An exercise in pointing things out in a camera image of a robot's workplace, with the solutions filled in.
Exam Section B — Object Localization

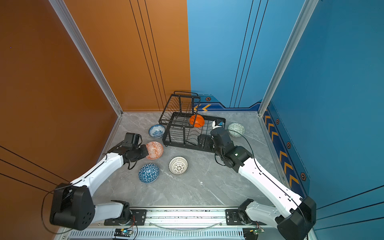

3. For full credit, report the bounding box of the red patterned bowl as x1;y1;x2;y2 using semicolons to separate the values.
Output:
146;141;164;160

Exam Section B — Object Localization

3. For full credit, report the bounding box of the dark blue geometric bowl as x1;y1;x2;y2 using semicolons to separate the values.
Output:
138;163;160;184

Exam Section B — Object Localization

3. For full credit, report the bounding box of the orange plastic bowl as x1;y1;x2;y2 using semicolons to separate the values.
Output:
189;114;205;128

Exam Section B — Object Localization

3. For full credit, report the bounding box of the black wire dish rack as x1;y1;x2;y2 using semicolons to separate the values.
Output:
159;91;224;151

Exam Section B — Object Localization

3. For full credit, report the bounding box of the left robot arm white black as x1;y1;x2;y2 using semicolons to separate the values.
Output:
49;133;149;231

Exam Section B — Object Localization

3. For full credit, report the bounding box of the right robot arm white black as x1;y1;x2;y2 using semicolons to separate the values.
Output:
198;127;316;240

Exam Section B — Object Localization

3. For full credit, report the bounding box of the green white patterned bowl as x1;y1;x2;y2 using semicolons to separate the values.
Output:
228;123;245;138

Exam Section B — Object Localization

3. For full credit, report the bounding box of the blue white floral bowl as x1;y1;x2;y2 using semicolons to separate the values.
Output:
149;124;166;139

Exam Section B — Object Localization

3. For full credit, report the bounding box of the white red lattice bowl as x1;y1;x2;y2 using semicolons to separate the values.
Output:
169;157;188;175

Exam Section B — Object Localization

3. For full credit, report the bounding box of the left green circuit board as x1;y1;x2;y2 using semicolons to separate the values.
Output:
114;228;135;240

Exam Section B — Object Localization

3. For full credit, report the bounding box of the right circuit board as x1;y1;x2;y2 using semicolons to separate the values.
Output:
243;228;265;240

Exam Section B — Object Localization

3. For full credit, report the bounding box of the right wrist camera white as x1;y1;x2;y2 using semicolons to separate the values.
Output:
212;118;226;129

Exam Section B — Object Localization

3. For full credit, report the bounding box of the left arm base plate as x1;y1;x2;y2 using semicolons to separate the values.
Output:
104;209;147;227

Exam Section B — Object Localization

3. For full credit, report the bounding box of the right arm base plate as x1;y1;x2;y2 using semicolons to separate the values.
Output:
225;209;266;226

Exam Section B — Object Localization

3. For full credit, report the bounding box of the aluminium front rail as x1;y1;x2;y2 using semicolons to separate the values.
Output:
55;207;283;240

